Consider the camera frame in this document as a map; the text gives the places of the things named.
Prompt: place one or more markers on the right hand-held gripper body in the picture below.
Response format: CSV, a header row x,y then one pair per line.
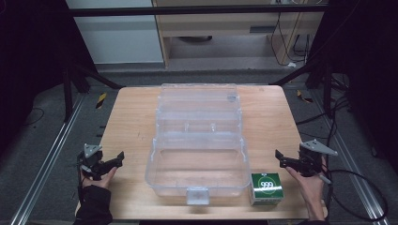
x,y
311,159

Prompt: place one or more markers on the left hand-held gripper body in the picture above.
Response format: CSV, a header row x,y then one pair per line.
x,y
90,157

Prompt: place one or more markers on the green and white carton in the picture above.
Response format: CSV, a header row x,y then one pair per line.
x,y
267,187

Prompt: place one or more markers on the clear plastic storage box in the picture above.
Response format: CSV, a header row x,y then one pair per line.
x,y
200,168

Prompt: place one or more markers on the person's left hand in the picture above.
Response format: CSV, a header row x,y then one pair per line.
x,y
103,179

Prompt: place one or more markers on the person's right hand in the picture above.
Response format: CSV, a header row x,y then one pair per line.
x,y
308,190

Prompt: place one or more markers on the yellow and black tape strip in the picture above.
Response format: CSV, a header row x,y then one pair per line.
x,y
101,100
304,97

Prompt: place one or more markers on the black metal stand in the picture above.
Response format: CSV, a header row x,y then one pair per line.
x,y
67,93
327,90

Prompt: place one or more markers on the white plug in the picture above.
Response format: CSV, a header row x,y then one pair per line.
x,y
291,65

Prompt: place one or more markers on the white cabinet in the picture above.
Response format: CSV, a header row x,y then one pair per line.
x,y
119,34

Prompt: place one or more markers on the light wooden desk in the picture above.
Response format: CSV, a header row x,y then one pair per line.
x,y
219,25

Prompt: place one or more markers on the aluminium floor rail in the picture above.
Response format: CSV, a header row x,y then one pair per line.
x,y
47,162
350,162

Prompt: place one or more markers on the black horizontal frame bar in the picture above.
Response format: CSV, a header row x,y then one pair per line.
x,y
194,10

